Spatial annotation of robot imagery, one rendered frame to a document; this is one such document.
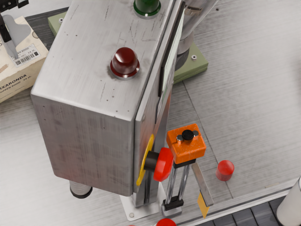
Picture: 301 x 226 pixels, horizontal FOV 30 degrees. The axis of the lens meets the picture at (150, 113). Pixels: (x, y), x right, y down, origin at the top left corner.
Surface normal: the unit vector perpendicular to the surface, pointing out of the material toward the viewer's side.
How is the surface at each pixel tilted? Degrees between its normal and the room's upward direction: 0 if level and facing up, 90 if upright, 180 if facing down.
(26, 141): 0
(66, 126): 90
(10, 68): 0
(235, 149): 0
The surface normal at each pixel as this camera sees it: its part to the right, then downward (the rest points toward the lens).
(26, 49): 0.04, -0.47
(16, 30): 0.51, 0.35
